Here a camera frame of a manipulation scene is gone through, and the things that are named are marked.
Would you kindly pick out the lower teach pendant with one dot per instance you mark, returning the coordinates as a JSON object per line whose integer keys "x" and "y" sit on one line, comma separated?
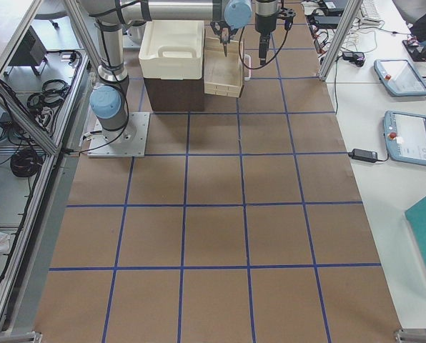
{"x": 405, "y": 136}

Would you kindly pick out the black power adapter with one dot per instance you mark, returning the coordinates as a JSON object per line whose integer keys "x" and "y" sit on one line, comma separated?
{"x": 363, "y": 155}

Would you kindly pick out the upper teach pendant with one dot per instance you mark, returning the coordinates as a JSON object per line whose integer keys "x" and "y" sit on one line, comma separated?
{"x": 400, "y": 77}

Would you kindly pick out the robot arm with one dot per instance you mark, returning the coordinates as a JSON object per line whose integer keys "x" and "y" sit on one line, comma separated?
{"x": 109, "y": 101}
{"x": 266, "y": 14}

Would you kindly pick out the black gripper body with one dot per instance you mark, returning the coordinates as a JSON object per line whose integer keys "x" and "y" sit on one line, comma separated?
{"x": 263, "y": 22}
{"x": 225, "y": 38}

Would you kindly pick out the white plastic tray top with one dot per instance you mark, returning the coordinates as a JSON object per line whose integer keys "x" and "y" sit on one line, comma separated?
{"x": 172, "y": 50}

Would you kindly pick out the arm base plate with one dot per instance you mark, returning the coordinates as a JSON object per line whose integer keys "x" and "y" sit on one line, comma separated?
{"x": 132, "y": 142}

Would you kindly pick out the brown wooden cabinet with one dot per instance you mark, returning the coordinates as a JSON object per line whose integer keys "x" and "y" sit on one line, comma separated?
{"x": 169, "y": 95}

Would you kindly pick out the teach pendant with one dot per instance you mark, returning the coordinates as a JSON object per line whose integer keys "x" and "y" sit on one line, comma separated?
{"x": 405, "y": 136}
{"x": 400, "y": 77}

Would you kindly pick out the aluminium frame post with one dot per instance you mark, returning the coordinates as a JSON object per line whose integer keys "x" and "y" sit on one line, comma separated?
{"x": 345, "y": 24}

